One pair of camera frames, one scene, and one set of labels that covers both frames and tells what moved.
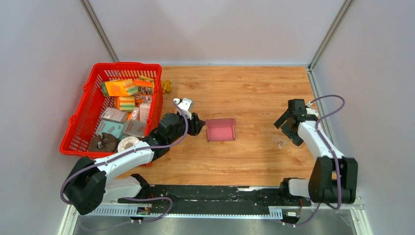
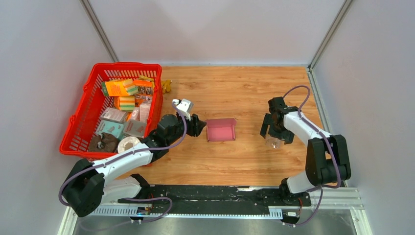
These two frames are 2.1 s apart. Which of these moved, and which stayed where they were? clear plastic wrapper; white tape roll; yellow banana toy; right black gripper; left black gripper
Moved: right black gripper; clear plastic wrapper
Stayed: white tape roll; yellow banana toy; left black gripper
